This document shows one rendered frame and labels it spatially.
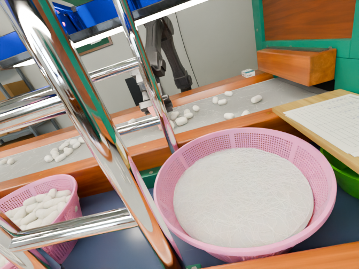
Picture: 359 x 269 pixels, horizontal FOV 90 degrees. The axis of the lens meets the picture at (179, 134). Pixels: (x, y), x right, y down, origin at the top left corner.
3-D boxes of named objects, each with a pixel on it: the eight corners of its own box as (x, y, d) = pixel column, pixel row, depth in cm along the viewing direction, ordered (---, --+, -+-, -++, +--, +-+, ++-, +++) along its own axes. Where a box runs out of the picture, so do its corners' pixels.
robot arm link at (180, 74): (189, 86, 97) (164, 22, 74) (178, 89, 99) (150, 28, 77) (190, 80, 101) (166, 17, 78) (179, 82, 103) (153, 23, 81)
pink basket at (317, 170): (145, 222, 37) (125, 189, 33) (221, 151, 50) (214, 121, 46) (288, 368, 17) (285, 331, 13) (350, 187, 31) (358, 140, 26)
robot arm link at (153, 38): (159, 64, 61) (161, 1, 71) (137, 71, 64) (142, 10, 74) (173, 84, 72) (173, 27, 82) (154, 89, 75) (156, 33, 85)
